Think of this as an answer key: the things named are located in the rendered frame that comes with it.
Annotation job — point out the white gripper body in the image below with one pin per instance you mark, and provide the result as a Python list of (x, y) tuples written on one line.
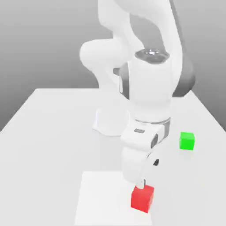
[(132, 164)]

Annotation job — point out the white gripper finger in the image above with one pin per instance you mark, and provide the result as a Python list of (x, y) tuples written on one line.
[(142, 184)]

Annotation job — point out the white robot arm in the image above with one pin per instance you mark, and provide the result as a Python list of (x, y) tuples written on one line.
[(150, 91)]

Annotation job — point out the small red cube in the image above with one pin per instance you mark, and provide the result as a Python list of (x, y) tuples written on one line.
[(142, 198)]

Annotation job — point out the small green cube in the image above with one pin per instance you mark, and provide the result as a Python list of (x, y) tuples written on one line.
[(186, 141)]

